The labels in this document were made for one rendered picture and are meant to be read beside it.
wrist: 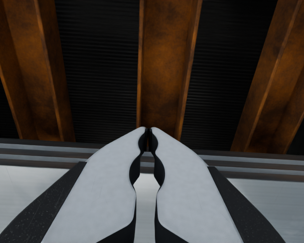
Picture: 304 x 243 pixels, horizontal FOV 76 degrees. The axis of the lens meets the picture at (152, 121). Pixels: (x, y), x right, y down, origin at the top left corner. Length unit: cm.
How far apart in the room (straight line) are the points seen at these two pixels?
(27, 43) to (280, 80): 43
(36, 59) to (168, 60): 22
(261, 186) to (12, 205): 31
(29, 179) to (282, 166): 31
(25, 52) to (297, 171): 43
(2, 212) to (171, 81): 31
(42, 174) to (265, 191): 26
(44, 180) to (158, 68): 23
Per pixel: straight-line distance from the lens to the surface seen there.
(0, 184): 31
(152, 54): 34
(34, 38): 39
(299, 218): 35
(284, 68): 41
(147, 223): 30
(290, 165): 30
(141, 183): 24
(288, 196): 31
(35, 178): 28
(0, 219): 36
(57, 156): 26
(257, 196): 29
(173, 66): 35
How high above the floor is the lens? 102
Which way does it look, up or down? 61 degrees down
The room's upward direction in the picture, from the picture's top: 179 degrees counter-clockwise
